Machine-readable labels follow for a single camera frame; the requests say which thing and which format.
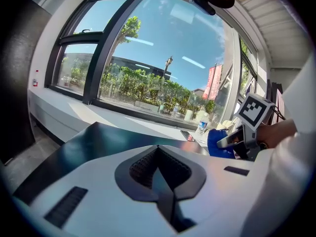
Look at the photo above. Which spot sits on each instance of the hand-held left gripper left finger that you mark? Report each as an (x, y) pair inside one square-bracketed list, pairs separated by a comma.
[(98, 206)]

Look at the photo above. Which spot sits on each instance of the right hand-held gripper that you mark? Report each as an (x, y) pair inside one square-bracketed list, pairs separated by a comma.
[(254, 112)]

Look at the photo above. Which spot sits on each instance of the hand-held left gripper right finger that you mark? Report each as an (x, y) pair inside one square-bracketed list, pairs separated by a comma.
[(217, 194)]

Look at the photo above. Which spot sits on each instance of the blue cloth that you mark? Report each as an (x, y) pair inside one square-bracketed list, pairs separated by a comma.
[(217, 147)]

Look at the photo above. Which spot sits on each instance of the person's right forearm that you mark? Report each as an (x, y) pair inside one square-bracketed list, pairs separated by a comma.
[(279, 132)]

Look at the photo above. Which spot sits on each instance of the cream cloth bag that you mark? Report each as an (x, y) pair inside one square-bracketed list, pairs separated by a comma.
[(228, 125)]

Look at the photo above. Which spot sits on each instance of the clear water bottle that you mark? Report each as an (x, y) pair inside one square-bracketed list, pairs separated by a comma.
[(202, 126)]

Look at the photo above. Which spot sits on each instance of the black smartphone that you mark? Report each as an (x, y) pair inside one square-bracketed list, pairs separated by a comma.
[(187, 135)]

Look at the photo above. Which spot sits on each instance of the red banner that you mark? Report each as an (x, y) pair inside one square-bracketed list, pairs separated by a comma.
[(212, 83)]

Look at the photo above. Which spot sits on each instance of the leaning wooden boards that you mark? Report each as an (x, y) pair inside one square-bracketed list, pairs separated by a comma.
[(275, 100)]

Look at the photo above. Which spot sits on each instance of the narrow side window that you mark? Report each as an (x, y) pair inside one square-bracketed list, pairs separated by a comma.
[(247, 70)]

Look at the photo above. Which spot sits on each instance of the street lamp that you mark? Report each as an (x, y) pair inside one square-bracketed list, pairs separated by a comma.
[(169, 63)]

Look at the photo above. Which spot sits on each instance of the grey window ledge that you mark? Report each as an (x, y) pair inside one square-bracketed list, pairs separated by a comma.
[(61, 110)]

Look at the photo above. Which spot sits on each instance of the green hedge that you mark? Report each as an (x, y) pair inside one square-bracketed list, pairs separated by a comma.
[(135, 88)]

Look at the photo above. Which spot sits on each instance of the large black framed window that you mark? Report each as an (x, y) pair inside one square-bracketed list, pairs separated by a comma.
[(160, 33)]

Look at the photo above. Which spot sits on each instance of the green tree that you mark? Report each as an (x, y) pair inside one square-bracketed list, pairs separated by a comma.
[(130, 28)]

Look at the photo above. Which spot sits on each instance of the tall black cabinet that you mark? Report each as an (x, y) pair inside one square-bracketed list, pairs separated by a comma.
[(14, 83)]

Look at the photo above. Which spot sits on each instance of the black head camera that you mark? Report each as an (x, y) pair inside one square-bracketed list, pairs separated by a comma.
[(203, 5)]

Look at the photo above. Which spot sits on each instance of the red wall fixture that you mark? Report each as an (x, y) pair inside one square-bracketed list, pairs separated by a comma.
[(35, 83)]

